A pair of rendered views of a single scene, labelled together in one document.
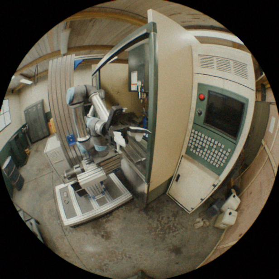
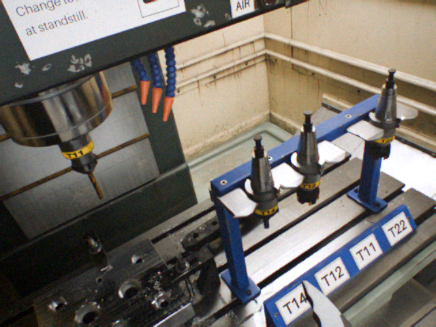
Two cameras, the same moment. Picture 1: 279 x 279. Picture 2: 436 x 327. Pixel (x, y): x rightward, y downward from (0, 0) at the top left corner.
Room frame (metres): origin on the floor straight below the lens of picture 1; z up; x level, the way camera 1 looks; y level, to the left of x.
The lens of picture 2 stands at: (1.50, 0.43, 1.66)
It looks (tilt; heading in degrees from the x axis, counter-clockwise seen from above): 37 degrees down; 279
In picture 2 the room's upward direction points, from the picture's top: 11 degrees counter-clockwise
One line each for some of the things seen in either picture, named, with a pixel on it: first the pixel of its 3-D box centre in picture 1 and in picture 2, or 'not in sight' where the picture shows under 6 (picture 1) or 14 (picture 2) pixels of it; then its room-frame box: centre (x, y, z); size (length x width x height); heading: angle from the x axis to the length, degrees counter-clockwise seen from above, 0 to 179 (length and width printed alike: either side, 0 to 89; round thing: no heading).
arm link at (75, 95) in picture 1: (79, 121); not in sight; (0.63, 0.45, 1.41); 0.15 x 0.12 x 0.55; 144
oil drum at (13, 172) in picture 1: (13, 174); not in sight; (0.02, 3.68, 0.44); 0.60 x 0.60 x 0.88
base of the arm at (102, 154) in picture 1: (100, 148); not in sight; (0.74, 0.37, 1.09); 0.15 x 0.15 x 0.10
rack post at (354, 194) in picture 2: not in sight; (372, 159); (1.22, -0.33, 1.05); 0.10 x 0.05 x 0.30; 124
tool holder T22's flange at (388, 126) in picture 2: not in sight; (384, 120); (1.23, -0.26, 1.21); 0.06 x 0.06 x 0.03
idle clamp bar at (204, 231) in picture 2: not in sight; (225, 225); (1.62, -0.25, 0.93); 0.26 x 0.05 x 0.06; 39
